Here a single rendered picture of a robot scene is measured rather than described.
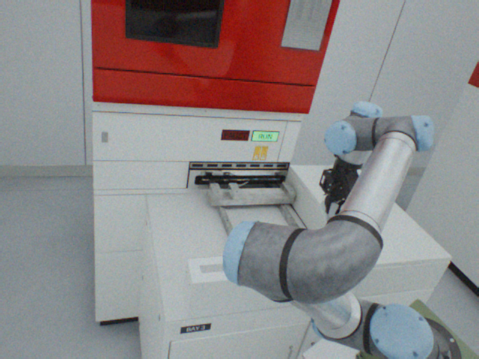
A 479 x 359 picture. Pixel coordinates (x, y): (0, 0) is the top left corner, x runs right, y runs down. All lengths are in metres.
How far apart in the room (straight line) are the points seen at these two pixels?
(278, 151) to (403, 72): 2.34
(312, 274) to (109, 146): 1.07
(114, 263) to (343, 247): 1.38
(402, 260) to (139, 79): 1.04
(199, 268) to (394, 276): 0.66
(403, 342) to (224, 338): 0.55
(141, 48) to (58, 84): 1.73
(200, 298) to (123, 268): 0.81
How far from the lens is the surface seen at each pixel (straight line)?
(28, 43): 2.94
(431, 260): 1.47
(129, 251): 1.80
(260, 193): 1.62
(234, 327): 1.26
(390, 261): 1.35
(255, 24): 1.38
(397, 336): 0.96
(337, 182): 1.07
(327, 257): 0.59
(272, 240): 0.62
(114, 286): 1.95
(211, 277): 1.08
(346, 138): 0.88
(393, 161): 0.77
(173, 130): 1.49
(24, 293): 2.41
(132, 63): 1.33
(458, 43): 4.10
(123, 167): 1.54
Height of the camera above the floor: 1.73
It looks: 29 degrees down
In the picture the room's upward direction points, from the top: 11 degrees clockwise
